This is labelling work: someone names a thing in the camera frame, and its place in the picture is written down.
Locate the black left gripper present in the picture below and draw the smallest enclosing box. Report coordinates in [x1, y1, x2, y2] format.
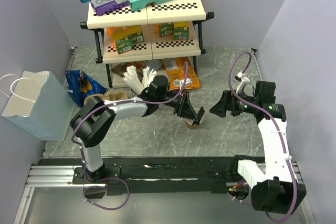
[157, 91, 198, 122]

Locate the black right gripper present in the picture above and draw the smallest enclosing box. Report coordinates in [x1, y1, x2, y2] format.
[209, 88, 259, 118]

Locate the brown paper coffee cup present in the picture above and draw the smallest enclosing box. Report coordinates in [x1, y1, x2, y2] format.
[185, 119, 199, 130]

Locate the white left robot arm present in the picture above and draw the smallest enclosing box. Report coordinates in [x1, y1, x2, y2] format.
[70, 75, 205, 183]

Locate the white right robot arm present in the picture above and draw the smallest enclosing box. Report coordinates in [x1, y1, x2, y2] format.
[210, 81, 307, 214]

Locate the orange snack bag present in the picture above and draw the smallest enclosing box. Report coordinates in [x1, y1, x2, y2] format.
[161, 57, 201, 90]

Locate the grey straw holder cup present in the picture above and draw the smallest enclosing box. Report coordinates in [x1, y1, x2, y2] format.
[130, 88, 143, 97]

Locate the wrapped white straws bundle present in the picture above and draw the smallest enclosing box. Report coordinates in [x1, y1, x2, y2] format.
[122, 66, 157, 89]

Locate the brown cardboard cup carrier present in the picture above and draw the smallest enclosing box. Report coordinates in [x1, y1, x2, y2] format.
[83, 90, 128, 105]

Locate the cream two-tier shelf rack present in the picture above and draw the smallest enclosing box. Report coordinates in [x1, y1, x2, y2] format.
[80, 0, 215, 88]

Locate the yellow green box right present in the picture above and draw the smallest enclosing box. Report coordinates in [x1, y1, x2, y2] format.
[173, 21, 190, 40]

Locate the green box right shelf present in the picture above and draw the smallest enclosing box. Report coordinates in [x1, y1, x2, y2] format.
[157, 23, 174, 37]

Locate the green box behind left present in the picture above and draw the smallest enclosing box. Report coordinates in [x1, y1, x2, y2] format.
[128, 30, 144, 44]

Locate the green box front left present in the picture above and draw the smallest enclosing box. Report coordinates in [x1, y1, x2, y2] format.
[115, 37, 133, 55]

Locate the orange box left shelf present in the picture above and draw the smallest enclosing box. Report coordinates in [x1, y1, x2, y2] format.
[107, 25, 142, 45]

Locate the blue chips bag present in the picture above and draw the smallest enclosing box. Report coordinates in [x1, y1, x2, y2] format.
[65, 70, 107, 108]

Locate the light blue paper bag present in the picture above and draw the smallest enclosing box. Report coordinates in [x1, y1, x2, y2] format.
[1, 71, 75, 141]

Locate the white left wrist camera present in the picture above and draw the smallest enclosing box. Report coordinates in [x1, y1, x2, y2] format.
[179, 78, 194, 90]

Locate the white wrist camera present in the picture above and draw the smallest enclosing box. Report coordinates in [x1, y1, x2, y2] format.
[235, 72, 251, 94]
[179, 78, 194, 90]

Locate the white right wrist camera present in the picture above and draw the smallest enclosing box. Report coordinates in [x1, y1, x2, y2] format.
[235, 72, 251, 94]

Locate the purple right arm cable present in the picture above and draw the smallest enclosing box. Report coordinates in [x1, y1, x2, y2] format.
[228, 51, 300, 222]

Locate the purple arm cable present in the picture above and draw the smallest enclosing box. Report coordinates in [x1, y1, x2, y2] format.
[228, 51, 300, 222]
[71, 61, 190, 210]

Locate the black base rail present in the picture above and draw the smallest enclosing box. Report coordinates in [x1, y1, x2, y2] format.
[39, 155, 266, 204]

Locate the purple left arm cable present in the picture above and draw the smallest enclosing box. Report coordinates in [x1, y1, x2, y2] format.
[71, 61, 190, 210]

